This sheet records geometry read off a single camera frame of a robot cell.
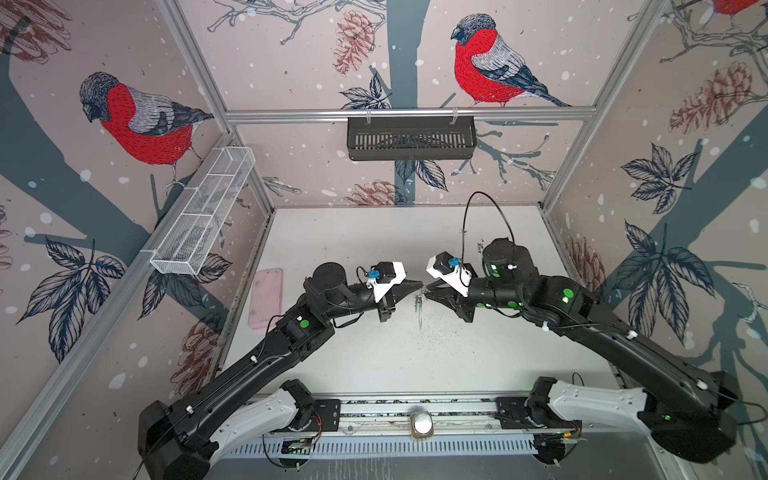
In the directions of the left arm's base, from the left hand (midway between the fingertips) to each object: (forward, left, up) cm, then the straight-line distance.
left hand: (418, 285), depth 59 cm
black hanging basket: (+66, +4, -7) cm, 66 cm away
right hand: (+1, -2, -5) cm, 5 cm away
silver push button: (-21, -1, -24) cm, 31 cm away
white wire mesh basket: (+27, +56, -5) cm, 63 cm away
